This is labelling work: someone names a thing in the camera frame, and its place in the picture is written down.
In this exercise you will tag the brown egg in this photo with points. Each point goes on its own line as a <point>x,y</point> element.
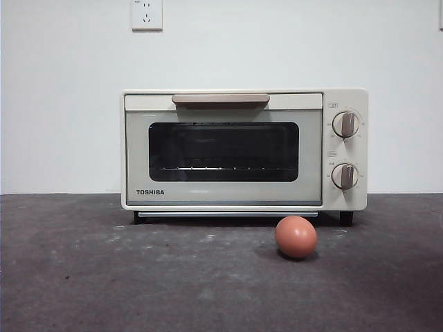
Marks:
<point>296,238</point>

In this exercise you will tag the silver crumb tray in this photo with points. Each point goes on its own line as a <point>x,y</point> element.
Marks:
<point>228,214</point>

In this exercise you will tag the cream timer knob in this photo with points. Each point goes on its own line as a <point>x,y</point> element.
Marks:
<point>344,176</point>

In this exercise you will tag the cream Toshiba toaster oven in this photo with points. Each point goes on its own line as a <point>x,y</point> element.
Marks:
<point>344,202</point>

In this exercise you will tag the cream temperature knob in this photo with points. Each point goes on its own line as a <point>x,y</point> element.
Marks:
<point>345,124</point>

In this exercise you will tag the white wall socket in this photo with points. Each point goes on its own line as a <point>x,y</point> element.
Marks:
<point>147,17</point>

